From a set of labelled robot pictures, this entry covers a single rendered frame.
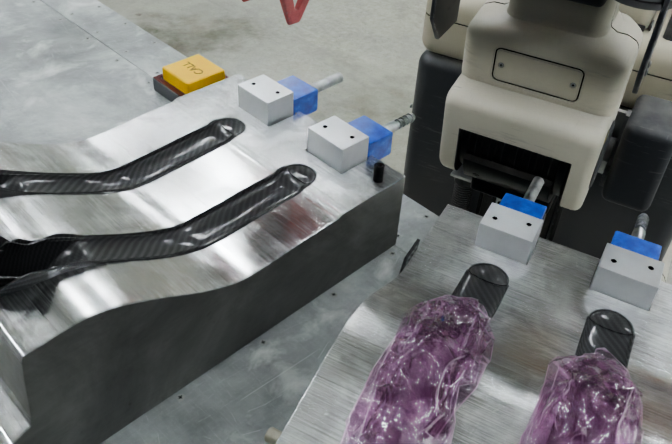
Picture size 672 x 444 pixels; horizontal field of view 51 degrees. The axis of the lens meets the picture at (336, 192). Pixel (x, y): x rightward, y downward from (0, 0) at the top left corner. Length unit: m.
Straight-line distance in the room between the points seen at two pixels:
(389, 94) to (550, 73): 1.62
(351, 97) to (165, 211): 1.93
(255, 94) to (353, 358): 0.33
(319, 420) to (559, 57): 0.63
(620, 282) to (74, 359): 0.44
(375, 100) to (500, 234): 1.91
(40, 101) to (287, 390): 0.56
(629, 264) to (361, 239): 0.24
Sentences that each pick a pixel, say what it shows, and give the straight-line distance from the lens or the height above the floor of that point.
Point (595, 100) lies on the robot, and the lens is 1.00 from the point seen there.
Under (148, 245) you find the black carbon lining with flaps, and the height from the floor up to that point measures 0.89.
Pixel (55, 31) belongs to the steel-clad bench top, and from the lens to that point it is 1.18.
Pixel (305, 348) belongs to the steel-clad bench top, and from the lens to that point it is 0.63.
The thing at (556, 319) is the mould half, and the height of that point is 0.86.
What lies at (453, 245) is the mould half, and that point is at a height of 0.86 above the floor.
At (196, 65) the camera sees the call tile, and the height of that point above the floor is 0.84.
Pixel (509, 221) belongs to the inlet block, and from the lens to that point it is 0.66.
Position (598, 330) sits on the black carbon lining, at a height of 0.85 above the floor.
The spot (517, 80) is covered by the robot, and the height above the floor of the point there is 0.83.
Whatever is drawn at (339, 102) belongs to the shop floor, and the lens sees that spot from 2.50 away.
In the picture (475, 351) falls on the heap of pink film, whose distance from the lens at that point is 0.52.
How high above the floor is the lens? 1.29
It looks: 38 degrees down
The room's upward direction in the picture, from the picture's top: 4 degrees clockwise
